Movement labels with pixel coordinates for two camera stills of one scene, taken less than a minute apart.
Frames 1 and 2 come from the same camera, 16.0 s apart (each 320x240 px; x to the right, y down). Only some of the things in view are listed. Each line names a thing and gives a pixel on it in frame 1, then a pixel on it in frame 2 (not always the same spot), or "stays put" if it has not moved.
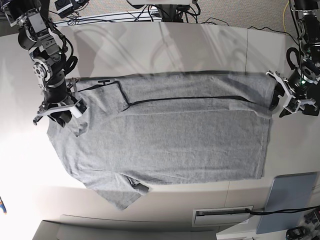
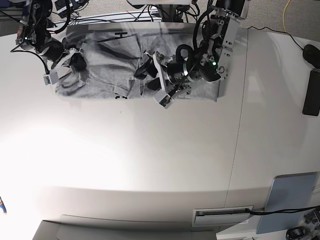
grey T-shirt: x=138 y=131 → x=111 y=54
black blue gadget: x=296 y=233 stays put
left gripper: x=58 y=102 → x=60 y=52
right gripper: x=297 y=85 → x=171 y=72
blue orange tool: x=2 y=205 stays put
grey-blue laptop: x=288 y=192 stays put
